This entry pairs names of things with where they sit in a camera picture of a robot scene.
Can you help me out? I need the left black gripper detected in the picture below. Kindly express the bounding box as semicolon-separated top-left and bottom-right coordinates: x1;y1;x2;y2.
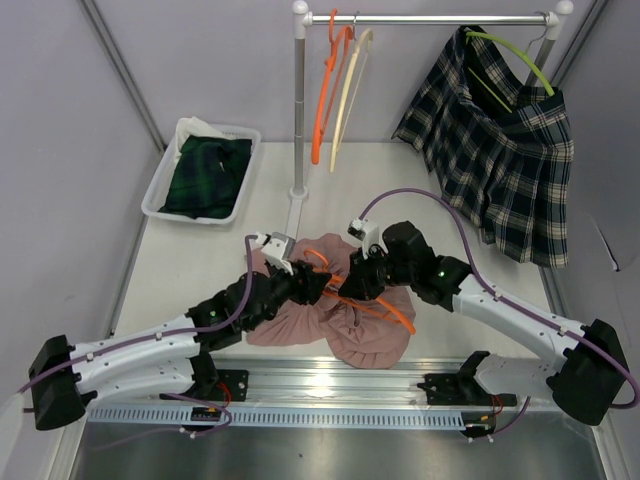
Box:
245;259;331;332

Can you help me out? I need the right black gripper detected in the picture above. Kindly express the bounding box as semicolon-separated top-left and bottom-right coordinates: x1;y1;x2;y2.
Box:
339;244;416;302

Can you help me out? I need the orange hanger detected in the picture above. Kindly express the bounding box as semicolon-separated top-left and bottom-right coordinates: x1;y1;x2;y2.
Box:
303;249;416;335
311;8;354;165

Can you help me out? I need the pink garment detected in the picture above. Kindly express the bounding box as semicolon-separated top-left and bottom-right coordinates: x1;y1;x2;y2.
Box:
246;233;416;369

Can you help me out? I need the navy plaid skirt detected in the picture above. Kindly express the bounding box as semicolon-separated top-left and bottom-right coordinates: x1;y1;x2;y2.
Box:
393;26;574;268

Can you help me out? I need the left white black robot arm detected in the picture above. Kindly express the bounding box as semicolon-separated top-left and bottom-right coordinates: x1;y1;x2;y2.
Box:
23;261;332;431

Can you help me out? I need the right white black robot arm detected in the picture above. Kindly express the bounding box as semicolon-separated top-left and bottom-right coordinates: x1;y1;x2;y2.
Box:
339;219;629;426

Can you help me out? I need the cream hanger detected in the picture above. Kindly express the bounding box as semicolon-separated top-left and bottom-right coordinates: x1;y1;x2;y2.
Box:
329;28;374;173

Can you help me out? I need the dark green garment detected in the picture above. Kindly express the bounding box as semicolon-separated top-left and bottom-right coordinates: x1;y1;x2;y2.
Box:
160;136;253;219

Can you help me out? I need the white plastic basket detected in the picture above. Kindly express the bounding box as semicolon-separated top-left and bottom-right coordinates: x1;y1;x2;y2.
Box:
141;124;262;225

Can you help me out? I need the white cloth in basket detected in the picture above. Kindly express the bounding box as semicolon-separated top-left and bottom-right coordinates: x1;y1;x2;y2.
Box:
174;117;227;164

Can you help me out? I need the silver clothes rack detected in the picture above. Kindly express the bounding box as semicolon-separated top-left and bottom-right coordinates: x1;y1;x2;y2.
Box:
286;1;574;237

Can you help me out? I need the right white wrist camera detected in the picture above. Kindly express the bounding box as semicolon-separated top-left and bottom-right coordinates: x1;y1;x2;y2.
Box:
347;218;380;259

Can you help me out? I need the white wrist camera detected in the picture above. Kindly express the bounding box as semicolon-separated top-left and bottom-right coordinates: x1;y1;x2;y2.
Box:
347;218;380;259
255;232;296;276

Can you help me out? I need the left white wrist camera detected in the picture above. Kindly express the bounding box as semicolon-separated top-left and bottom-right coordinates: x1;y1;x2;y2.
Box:
255;232;296;276

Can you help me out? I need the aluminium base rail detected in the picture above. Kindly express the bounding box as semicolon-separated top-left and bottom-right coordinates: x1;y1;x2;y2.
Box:
84;354;576;412

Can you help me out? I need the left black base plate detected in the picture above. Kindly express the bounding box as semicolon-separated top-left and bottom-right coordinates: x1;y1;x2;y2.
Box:
183;369;250;403

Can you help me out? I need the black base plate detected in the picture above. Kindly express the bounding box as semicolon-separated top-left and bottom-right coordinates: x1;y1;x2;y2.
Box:
417;373;517;407
183;369;250;403

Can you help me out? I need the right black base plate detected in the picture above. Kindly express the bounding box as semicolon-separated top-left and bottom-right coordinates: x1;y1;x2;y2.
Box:
417;373;517;407

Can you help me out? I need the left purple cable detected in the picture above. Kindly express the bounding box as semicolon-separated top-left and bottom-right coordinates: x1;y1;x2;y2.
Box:
17;234;266;451

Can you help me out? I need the purple cable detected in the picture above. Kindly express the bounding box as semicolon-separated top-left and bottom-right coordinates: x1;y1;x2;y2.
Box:
359;187;640;444
17;234;266;451

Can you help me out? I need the white slotted cable duct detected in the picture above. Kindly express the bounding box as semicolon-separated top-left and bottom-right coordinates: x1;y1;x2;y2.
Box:
89;404;465;431

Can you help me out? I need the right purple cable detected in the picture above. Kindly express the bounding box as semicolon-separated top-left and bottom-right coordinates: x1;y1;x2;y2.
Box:
359;187;640;444

